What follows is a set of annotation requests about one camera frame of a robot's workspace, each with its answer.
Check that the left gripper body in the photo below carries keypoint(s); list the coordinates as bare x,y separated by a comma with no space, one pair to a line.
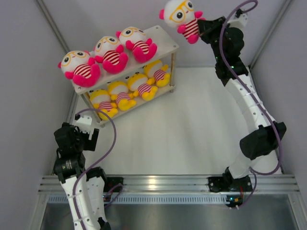
87,144

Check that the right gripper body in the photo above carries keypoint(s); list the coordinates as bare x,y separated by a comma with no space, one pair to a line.
211,34

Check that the yellow plush striped shirt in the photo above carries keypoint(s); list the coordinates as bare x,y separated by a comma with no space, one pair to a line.
121,95

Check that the pink plush with yellow glasses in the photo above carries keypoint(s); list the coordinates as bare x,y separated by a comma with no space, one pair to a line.
136,40

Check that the yellow plush with black eyes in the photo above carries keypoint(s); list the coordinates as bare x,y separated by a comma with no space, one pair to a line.
140,85

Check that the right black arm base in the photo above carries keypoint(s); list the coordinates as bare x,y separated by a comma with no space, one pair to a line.
228,184

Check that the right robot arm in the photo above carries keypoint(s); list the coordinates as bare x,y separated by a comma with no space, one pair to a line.
264,133

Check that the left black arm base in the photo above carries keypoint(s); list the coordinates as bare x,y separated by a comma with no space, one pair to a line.
113,184

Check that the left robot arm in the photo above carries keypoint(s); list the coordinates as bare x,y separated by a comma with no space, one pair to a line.
83,187

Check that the yellow plush lower shelf left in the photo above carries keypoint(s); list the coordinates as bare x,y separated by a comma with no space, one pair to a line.
101,100

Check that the yellow plush shelf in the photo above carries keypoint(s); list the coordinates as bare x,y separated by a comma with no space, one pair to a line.
101,100
157,71

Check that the white two-tier shelf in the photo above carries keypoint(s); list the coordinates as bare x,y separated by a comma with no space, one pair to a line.
166,52

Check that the yellow plush lower shelf right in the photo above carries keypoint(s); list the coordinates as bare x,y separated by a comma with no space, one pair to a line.
157,71

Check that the pink plush on shelf top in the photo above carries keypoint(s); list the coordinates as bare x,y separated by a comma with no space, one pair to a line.
81,68

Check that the small black connector board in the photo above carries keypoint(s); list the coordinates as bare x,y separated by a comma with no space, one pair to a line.
233,201

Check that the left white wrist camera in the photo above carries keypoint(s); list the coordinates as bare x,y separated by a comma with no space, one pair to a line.
84,123

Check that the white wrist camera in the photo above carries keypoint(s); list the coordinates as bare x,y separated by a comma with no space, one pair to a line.
239,20
84,123

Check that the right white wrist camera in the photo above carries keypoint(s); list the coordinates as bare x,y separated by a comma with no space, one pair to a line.
239,20

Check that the aluminium front rail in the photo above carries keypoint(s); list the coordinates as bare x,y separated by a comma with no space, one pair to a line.
273,184

